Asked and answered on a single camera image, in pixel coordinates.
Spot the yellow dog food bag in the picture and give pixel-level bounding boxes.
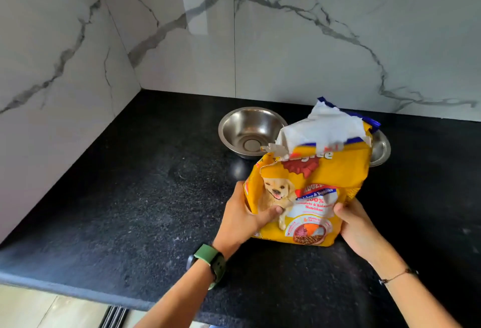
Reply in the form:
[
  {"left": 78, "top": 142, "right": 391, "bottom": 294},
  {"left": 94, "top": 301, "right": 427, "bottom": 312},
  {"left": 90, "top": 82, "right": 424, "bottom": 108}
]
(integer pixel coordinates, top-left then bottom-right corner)
[{"left": 244, "top": 96, "right": 381, "bottom": 247}]

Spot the steel bowl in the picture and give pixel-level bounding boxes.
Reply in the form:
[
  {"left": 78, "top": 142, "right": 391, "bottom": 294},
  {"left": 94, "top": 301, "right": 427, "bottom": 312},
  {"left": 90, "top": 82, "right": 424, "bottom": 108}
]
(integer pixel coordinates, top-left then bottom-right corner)
[
  {"left": 369, "top": 130, "right": 391, "bottom": 168},
  {"left": 218, "top": 107, "right": 288, "bottom": 160}
]

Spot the person's right hand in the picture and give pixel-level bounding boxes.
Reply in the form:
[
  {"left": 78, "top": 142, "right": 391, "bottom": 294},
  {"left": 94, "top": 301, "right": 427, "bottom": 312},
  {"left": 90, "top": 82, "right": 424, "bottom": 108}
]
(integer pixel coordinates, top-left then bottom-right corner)
[{"left": 333, "top": 198, "right": 391, "bottom": 264}]

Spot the dark cabinet handle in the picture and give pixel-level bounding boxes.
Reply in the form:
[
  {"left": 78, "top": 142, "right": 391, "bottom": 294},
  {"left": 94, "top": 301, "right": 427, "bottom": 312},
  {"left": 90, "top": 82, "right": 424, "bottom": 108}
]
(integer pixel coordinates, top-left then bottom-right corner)
[{"left": 98, "top": 305, "right": 130, "bottom": 328}]

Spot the green smartwatch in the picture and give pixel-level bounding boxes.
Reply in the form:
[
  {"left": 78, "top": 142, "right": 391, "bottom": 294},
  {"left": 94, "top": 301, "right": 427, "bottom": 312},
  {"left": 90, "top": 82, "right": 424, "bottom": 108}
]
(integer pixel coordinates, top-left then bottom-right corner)
[{"left": 186, "top": 244, "right": 227, "bottom": 291}]

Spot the thin wrist bracelet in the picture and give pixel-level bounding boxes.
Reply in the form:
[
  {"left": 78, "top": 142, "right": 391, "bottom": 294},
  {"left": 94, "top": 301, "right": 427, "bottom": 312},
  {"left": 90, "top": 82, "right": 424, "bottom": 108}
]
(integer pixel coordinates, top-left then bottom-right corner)
[{"left": 379, "top": 268, "right": 419, "bottom": 286}]

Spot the person's right forearm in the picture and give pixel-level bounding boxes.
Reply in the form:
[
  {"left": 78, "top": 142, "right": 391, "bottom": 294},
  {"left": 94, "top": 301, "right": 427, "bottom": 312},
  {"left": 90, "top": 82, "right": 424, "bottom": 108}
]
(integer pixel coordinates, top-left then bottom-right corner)
[{"left": 370, "top": 246, "right": 462, "bottom": 328}]

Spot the person's left forearm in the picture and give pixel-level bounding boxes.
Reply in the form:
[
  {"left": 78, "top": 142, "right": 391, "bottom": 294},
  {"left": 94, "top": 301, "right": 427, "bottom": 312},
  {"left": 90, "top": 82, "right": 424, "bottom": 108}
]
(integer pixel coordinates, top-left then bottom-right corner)
[{"left": 133, "top": 256, "right": 215, "bottom": 328}]

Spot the person's left hand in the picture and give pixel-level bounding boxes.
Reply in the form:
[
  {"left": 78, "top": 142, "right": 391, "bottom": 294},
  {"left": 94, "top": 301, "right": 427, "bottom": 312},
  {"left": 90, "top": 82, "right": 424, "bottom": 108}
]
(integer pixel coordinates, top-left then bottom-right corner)
[{"left": 212, "top": 181, "right": 284, "bottom": 259}]

